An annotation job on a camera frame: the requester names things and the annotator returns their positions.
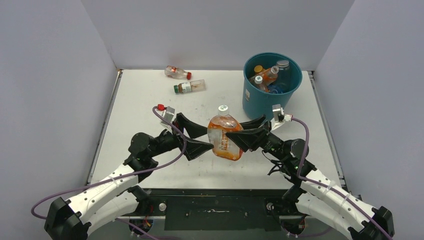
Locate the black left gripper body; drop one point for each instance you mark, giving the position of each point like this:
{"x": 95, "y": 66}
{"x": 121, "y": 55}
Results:
{"x": 167, "y": 142}

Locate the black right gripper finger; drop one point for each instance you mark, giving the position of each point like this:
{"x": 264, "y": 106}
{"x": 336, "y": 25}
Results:
{"x": 248, "y": 140}
{"x": 254, "y": 124}

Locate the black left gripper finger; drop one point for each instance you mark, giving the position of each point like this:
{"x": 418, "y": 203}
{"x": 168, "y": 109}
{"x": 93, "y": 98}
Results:
{"x": 193, "y": 129}
{"x": 195, "y": 148}

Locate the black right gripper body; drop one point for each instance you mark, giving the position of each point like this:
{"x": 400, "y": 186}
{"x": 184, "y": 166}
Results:
{"x": 272, "y": 144}

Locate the crushed orange label bottle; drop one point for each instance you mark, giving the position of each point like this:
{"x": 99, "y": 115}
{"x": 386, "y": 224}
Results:
{"x": 217, "y": 128}

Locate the large orange label bottle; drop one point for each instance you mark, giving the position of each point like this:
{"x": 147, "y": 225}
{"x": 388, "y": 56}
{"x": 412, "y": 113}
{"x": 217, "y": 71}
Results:
{"x": 259, "y": 84}

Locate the green cap coffee bottle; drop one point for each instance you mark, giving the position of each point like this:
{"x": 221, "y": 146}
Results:
{"x": 190, "y": 86}

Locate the slim orange label bottle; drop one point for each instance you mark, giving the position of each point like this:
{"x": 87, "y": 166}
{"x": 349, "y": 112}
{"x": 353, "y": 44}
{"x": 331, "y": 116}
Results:
{"x": 268, "y": 75}

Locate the red cap clear bottle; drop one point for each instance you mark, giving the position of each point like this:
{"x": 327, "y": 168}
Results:
{"x": 177, "y": 73}

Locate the blue label crushed bottle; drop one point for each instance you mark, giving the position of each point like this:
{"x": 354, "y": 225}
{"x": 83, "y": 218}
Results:
{"x": 275, "y": 89}

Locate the clear plastic jar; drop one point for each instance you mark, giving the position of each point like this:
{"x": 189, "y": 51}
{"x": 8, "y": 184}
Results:
{"x": 284, "y": 75}

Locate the orange juice bottle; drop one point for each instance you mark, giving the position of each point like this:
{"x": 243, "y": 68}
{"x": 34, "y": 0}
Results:
{"x": 258, "y": 71}

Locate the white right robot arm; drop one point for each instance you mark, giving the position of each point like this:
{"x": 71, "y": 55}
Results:
{"x": 312, "y": 193}

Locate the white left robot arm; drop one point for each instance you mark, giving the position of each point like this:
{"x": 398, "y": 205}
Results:
{"x": 78, "y": 216}

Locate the teal plastic bin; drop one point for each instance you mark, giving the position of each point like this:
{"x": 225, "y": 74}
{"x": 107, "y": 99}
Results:
{"x": 255, "y": 102}

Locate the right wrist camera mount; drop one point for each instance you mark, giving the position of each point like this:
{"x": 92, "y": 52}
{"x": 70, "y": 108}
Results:
{"x": 279, "y": 117}

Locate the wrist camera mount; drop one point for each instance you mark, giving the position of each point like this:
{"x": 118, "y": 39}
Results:
{"x": 279, "y": 117}
{"x": 167, "y": 115}

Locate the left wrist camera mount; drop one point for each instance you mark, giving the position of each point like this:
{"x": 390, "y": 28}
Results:
{"x": 167, "y": 115}

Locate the black base frame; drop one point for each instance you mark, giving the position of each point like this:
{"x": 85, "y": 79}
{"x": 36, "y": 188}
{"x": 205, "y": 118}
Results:
{"x": 218, "y": 210}

